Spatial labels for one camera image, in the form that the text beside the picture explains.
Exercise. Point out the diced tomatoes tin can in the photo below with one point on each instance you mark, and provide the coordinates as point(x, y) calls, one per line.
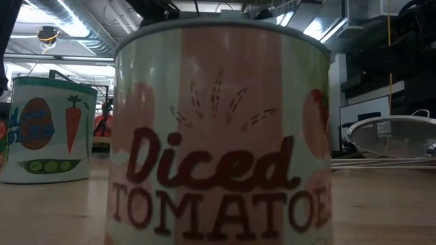
point(218, 136)

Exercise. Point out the medium metal mesh strainer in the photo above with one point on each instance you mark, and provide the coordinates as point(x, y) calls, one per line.
point(431, 149)

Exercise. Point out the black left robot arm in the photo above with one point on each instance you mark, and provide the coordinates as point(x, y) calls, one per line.
point(8, 34)

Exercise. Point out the large metal mesh strainer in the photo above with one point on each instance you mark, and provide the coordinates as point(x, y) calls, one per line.
point(391, 136)

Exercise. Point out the white wall screen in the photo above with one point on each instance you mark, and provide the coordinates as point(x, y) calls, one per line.
point(364, 105)

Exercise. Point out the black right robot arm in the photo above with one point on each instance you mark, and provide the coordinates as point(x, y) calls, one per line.
point(419, 8)

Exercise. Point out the mixed vegetables tin can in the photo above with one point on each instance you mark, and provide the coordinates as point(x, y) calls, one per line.
point(44, 136)

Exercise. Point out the wooden background bench top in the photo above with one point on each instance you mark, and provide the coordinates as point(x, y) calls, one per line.
point(101, 139)

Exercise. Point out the orange-red background object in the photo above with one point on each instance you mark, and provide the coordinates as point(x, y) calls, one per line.
point(102, 126)

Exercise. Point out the ceiling light panel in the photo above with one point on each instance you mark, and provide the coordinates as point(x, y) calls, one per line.
point(323, 30)

